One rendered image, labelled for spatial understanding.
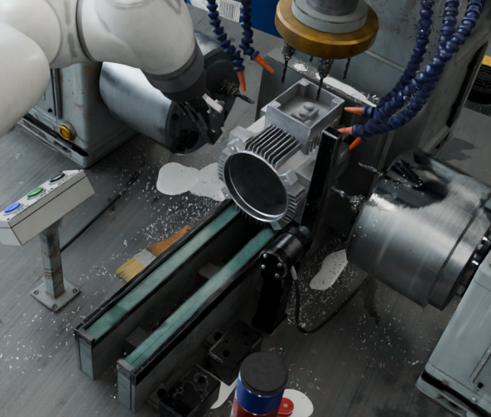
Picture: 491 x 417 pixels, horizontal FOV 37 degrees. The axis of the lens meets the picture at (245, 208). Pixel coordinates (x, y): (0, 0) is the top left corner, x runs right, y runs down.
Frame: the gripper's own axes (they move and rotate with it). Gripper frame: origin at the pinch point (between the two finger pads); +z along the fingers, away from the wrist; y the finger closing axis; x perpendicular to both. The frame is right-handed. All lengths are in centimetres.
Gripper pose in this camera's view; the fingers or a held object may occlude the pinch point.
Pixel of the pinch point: (209, 128)
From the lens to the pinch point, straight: 126.3
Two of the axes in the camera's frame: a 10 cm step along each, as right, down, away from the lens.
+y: -7.9, -5.0, 3.5
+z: 2.0, 3.3, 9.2
